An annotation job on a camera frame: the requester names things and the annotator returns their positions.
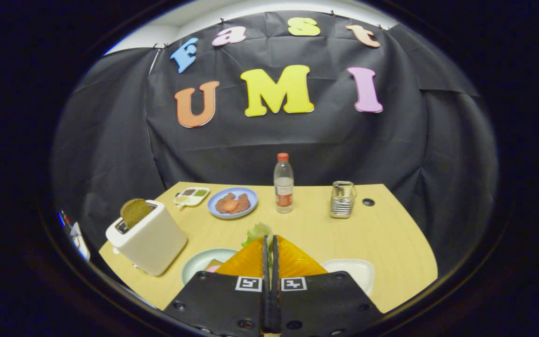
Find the blue round plate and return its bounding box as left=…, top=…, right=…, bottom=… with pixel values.
left=207, top=187, right=258, bottom=220

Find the pale green round plate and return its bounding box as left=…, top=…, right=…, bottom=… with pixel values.
left=181, top=248, right=238, bottom=286

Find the clear water bottle red cap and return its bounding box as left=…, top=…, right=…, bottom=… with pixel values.
left=274, top=153, right=295, bottom=214

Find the white toaster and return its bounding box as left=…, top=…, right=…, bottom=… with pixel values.
left=105, top=200, right=189, bottom=277

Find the brown toast bread slice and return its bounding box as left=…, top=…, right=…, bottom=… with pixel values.
left=120, top=198, right=155, bottom=230

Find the white square plate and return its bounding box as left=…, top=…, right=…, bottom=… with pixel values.
left=321, top=259, right=375, bottom=297

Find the white seasoning tray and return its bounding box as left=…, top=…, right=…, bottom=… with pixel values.
left=174, top=187, right=211, bottom=207

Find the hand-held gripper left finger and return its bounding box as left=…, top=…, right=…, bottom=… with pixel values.
left=163, top=235, right=274, bottom=337

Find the metal wire basket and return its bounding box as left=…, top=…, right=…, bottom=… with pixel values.
left=329, top=181, right=357, bottom=219

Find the green lettuce leaf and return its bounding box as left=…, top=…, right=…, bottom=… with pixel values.
left=241, top=222, right=275, bottom=249

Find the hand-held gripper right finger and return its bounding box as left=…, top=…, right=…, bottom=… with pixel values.
left=272, top=235, right=385, bottom=337

